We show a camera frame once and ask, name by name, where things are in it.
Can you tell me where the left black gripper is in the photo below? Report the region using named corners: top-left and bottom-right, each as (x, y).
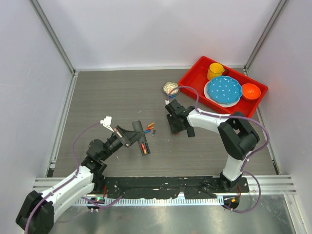
top-left (100, 125), bottom-right (144, 161)

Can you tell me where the black remote control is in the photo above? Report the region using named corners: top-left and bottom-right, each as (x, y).
top-left (132, 120), bottom-right (151, 156)

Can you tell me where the black battery cover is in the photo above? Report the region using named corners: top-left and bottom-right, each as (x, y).
top-left (187, 127), bottom-right (195, 137)

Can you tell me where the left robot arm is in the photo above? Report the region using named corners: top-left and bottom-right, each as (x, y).
top-left (15, 120), bottom-right (147, 234)

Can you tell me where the small patterned bowl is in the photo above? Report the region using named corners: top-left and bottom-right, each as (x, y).
top-left (163, 81), bottom-right (179, 96)

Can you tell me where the red plastic tray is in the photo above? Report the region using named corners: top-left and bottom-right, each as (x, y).
top-left (178, 56), bottom-right (268, 117)

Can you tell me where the blue dotted plate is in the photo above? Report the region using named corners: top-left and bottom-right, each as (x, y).
top-left (207, 76), bottom-right (242, 104)

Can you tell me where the yellow mug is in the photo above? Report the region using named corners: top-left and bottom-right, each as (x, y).
top-left (207, 62), bottom-right (229, 80)

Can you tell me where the orange bowl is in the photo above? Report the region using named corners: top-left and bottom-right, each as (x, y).
top-left (242, 83), bottom-right (261, 100)

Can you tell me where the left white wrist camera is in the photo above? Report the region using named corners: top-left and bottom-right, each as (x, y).
top-left (100, 116), bottom-right (114, 132)

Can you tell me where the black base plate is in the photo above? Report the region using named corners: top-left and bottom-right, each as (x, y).
top-left (105, 176), bottom-right (250, 199)

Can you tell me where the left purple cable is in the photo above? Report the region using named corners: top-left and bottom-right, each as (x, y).
top-left (24, 121), bottom-right (122, 234)

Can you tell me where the white cable duct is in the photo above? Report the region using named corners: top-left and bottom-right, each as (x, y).
top-left (73, 196), bottom-right (225, 207)

